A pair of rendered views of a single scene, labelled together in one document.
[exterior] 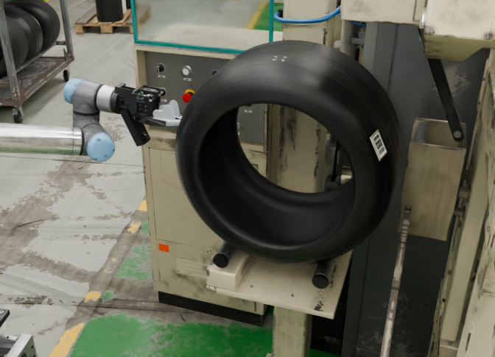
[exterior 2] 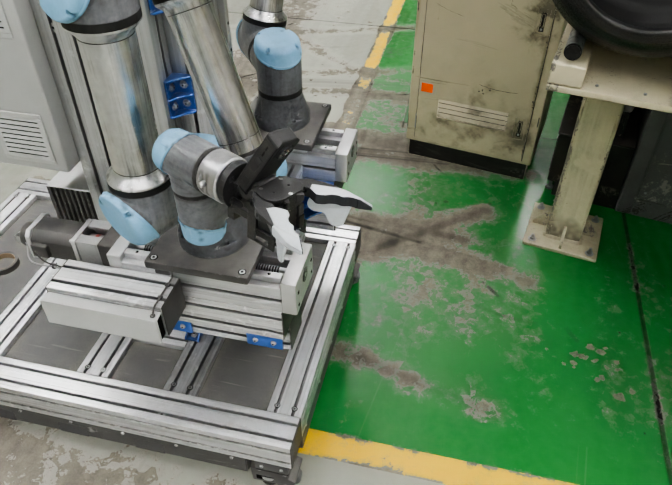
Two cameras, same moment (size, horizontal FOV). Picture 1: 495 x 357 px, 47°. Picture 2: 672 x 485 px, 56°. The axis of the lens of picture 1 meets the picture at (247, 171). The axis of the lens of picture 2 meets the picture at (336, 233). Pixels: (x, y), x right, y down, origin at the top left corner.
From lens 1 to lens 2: 66 cm
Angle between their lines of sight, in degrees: 14
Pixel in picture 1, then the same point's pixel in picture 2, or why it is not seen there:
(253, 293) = (600, 91)
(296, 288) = (647, 89)
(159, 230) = (425, 66)
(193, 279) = (455, 124)
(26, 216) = (246, 68)
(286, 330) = (581, 165)
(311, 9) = not seen: outside the picture
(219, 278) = (565, 73)
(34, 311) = not seen: hidden behind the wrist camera
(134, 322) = (386, 169)
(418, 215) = not seen: outside the picture
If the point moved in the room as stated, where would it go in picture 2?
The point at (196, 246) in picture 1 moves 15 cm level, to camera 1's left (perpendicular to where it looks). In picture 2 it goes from (466, 85) to (428, 83)
